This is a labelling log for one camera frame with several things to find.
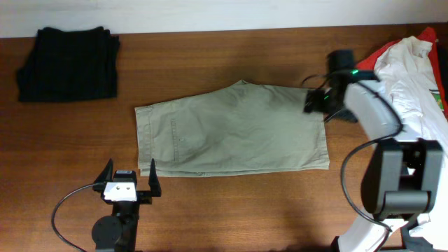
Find red shirt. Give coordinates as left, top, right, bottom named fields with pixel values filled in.
left=356, top=27, right=447, bottom=117

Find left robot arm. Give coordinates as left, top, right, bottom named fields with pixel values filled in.
left=92, top=160, right=162, bottom=252

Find folded black garment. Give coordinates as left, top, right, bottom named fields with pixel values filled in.
left=16, top=27, right=120, bottom=102

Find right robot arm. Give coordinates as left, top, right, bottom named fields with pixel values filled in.
left=304, top=50, right=443, bottom=251

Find white shirt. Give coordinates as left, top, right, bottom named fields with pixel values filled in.
left=374, top=36, right=447, bottom=251

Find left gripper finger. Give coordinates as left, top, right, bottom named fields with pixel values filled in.
left=148, top=158, right=162, bottom=197
left=94, top=159, right=113, bottom=183

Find khaki shorts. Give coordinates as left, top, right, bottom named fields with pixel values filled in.
left=135, top=80, right=330, bottom=177

